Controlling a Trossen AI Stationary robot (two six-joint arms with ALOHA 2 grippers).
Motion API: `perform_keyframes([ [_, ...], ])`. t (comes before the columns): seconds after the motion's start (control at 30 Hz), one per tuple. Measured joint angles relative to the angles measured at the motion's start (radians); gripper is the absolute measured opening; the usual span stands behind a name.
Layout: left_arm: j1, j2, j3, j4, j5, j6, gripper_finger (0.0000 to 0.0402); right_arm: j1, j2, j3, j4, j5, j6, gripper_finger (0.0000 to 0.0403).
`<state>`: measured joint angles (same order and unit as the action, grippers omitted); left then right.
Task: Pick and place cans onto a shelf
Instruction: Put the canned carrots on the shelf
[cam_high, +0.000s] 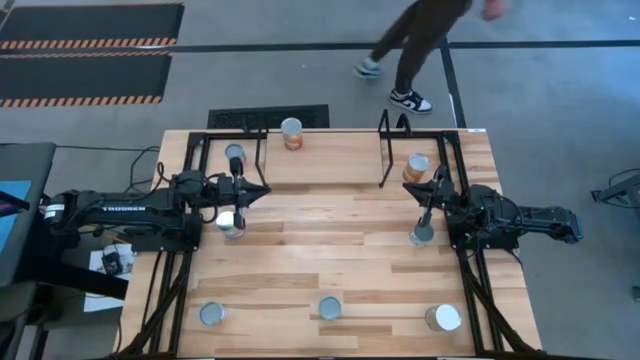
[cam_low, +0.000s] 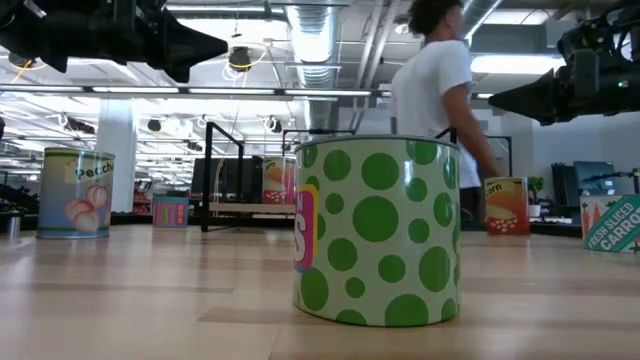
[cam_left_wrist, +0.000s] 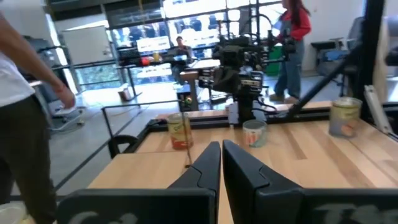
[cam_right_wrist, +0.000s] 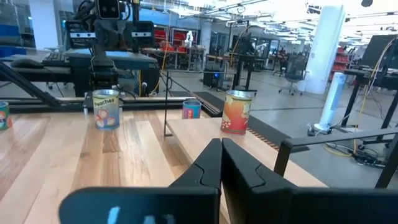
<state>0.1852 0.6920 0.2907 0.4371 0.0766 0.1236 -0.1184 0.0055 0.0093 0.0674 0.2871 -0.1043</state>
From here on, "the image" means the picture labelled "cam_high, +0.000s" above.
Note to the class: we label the short orange teal can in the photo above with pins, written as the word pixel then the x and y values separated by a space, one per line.
pixel 213 313

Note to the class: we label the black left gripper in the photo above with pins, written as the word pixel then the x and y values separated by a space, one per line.
pixel 235 190

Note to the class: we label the white paper sheet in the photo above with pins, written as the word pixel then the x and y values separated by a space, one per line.
pixel 96 257

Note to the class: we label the person's hand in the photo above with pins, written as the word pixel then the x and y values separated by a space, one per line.
pixel 495 9

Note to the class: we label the wooden shelf with black frame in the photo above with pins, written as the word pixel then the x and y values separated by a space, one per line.
pixel 325 160

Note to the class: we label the black support beam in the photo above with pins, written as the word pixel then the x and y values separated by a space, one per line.
pixel 85 285

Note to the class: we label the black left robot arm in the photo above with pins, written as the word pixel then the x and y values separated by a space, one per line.
pixel 125 212

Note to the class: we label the black perforated floor mat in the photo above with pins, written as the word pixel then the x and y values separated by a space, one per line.
pixel 268 117

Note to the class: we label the white top tin can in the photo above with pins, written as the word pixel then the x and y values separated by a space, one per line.
pixel 226 224

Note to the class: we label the person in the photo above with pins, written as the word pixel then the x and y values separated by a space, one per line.
pixel 425 30

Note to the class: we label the green polka dot can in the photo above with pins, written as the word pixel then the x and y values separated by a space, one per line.
pixel 330 307

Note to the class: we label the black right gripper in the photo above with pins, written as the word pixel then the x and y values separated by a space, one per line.
pixel 440 192

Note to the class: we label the red yellow corn can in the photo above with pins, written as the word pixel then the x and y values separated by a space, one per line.
pixel 416 167
pixel 291 134

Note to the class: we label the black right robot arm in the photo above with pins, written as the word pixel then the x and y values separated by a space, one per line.
pixel 525 220

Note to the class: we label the wide peaches can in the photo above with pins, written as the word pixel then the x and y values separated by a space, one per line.
pixel 443 317

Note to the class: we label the blue sheet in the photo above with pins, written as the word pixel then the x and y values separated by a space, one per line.
pixel 11 215

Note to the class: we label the black mat orange hazard stripes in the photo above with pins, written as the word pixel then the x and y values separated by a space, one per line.
pixel 85 75
pixel 90 22

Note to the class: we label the small black device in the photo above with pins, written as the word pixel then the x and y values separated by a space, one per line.
pixel 112 262

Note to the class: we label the dark grey side desk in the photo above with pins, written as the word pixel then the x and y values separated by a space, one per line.
pixel 30 165

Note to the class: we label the grey top tin can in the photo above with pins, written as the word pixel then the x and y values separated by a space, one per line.
pixel 231 150
pixel 422 236

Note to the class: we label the black aluminium rig frame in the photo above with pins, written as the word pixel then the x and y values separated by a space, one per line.
pixel 220 134

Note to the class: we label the small white label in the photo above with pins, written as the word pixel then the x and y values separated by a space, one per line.
pixel 477 130

